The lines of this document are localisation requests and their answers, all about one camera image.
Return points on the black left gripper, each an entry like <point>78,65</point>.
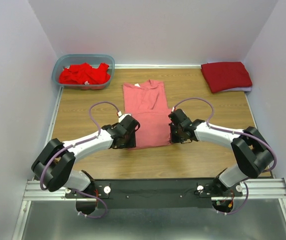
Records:
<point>132,143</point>

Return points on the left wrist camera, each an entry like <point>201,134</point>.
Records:
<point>121,116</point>

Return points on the bright red crumpled t-shirts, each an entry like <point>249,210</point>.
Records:
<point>84,74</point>

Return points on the dark red folded t-shirt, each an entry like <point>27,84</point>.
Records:
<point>226,76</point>

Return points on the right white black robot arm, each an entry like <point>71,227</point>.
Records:
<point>253,155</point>

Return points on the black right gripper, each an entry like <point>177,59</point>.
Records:
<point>172,138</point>

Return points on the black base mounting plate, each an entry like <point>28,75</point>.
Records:
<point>154,194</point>

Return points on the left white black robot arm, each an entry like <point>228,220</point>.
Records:
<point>54,165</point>

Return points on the pink t-shirt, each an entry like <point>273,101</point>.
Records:
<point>148,105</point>

